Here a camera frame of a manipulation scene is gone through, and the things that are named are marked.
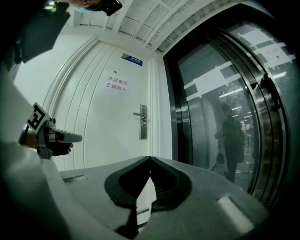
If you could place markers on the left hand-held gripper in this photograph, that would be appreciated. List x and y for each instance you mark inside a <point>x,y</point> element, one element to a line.
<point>44,133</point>

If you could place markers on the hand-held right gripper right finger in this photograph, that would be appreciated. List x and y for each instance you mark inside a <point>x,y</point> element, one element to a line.
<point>199,199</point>

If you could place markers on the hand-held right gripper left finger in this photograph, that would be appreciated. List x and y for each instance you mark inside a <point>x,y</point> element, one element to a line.
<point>98,182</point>

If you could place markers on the person's left forearm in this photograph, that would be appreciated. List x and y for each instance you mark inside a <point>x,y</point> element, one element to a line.
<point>31,140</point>

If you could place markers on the metal door lock with lever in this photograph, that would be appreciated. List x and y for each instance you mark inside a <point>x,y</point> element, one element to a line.
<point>143,132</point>

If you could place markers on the black glass double door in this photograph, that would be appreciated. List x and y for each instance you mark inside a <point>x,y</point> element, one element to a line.
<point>206,122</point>

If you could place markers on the dark blue door sign plate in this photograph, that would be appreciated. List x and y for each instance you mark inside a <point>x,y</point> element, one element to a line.
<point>132,59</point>

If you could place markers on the person's left hand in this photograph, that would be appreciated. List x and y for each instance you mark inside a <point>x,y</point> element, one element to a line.
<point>62,150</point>

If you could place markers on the white paper notice red text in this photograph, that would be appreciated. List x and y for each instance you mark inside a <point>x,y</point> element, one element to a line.
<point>117,85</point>

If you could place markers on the person's face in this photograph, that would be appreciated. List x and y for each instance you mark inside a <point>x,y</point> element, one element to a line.
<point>80,3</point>

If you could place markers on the taped blank white paper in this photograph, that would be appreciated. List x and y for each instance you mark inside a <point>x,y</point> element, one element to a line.
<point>260,38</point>

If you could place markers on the black head-worn camera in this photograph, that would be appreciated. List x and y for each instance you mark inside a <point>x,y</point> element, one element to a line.
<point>110,5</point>

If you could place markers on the taped paper notice camera icon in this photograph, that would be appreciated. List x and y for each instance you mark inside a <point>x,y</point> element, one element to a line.
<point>274,53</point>

